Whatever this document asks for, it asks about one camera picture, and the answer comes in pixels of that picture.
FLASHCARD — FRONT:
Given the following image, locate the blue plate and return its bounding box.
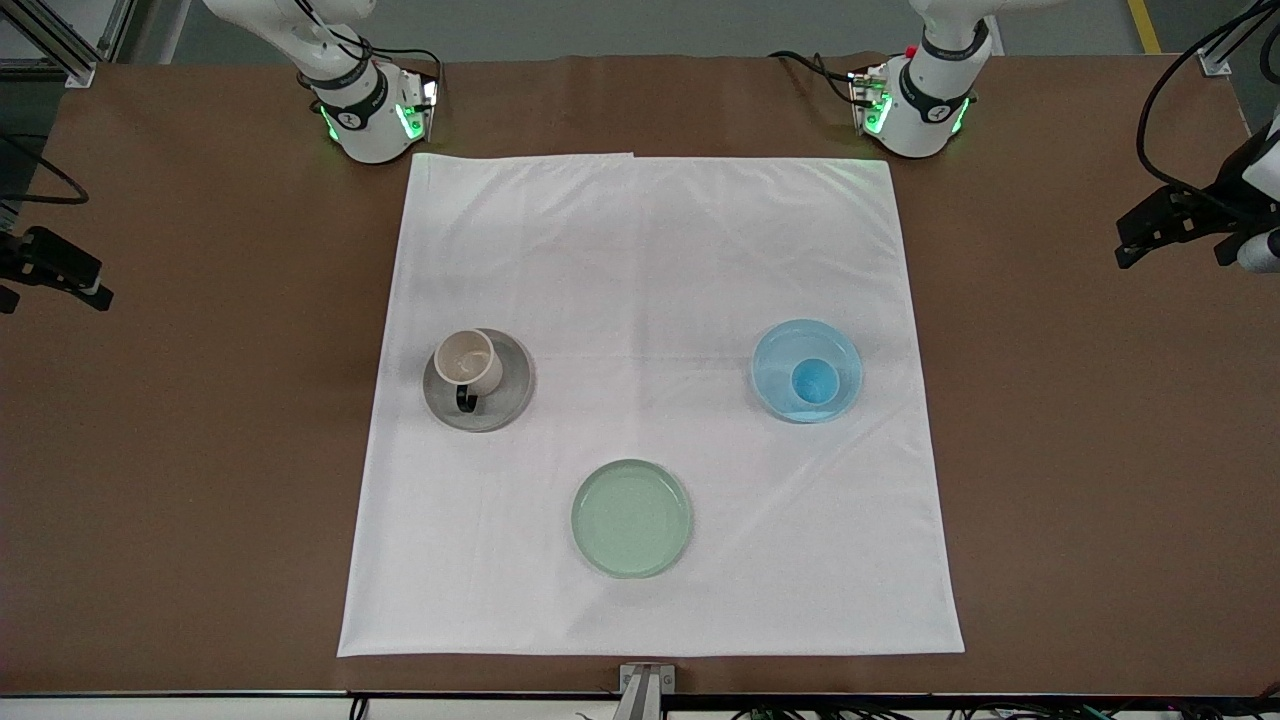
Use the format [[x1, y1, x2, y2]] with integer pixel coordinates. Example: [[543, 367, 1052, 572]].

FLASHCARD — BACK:
[[751, 318, 864, 425]]

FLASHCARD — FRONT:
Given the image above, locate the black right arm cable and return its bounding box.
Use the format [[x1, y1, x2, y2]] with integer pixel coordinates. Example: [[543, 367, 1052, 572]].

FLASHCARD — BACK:
[[0, 133, 91, 206]]

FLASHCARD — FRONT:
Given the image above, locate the white mug with black handle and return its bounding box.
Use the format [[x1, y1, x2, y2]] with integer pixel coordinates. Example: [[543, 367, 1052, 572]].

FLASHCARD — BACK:
[[432, 327, 505, 414]]

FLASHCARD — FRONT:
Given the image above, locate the small blue cup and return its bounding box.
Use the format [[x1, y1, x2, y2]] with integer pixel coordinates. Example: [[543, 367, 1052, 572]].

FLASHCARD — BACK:
[[790, 357, 841, 406]]

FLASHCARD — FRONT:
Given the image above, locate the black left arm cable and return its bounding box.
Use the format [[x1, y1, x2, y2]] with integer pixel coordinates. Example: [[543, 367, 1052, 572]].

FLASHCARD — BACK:
[[1137, 0, 1280, 221]]

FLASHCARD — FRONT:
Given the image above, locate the green plate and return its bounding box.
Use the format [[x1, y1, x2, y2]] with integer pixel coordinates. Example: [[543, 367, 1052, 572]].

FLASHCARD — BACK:
[[570, 458, 695, 580]]

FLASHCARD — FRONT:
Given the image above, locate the aluminium table bracket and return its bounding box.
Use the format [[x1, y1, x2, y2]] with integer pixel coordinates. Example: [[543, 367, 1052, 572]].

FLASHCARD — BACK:
[[618, 662, 677, 720]]

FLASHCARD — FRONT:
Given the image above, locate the black arm base cable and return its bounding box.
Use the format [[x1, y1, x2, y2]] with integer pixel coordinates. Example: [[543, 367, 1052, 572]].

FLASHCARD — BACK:
[[768, 48, 861, 106], [375, 48, 443, 86]]

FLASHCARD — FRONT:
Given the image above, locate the silver arm base connector box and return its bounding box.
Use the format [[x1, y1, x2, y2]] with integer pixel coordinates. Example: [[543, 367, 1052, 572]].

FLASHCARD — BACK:
[[400, 78, 441, 143], [848, 62, 893, 136]]

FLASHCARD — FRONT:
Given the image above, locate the white cloth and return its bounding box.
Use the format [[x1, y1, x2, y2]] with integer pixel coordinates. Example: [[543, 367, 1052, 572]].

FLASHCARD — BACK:
[[337, 152, 966, 659]]

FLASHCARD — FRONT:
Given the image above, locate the gray plate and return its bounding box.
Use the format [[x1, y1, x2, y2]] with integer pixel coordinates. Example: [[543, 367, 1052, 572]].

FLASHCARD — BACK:
[[422, 327, 536, 434]]

